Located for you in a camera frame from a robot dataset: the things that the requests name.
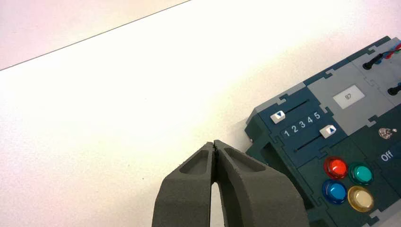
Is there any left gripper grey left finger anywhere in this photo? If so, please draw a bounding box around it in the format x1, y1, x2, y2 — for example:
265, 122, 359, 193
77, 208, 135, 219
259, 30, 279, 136
152, 141, 217, 227

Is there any white slider knob up arrow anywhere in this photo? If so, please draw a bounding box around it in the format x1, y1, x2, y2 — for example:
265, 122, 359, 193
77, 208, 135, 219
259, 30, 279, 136
319, 124, 337, 139

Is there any teal and grey control box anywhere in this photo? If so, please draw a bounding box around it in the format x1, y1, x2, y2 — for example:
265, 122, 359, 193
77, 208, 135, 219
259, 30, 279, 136
244, 36, 401, 227

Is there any thin black patch cable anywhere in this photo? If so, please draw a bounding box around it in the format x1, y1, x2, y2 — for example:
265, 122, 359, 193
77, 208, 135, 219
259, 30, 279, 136
379, 46, 401, 58

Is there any red banana plug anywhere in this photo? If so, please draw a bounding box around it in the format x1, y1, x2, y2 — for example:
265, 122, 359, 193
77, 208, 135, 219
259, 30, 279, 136
384, 42, 401, 60

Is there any metal toggle switch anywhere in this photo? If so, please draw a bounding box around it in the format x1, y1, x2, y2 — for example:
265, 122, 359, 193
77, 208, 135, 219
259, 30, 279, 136
378, 127, 398, 140

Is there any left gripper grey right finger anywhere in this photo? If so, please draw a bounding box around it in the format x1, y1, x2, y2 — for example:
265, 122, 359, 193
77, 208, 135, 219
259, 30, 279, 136
214, 140, 310, 227

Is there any yellow round push button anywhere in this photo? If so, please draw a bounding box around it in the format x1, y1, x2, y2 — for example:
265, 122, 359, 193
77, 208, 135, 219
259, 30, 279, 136
347, 185, 375, 213

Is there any small white number display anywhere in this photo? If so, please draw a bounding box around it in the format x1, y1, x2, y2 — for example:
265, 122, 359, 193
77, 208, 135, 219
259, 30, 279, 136
332, 84, 366, 110

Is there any blue round push button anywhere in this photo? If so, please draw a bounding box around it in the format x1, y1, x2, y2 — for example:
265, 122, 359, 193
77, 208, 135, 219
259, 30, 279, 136
322, 179, 348, 205

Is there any red round push button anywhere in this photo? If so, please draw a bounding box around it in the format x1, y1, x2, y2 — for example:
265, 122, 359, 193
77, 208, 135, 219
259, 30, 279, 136
323, 157, 349, 180

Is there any white slider knob down arrow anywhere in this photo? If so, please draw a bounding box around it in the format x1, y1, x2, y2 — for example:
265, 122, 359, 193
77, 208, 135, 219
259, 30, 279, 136
270, 110, 286, 125

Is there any green round push button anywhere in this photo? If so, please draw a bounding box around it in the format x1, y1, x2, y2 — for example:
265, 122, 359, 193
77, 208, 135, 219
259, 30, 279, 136
348, 162, 374, 186

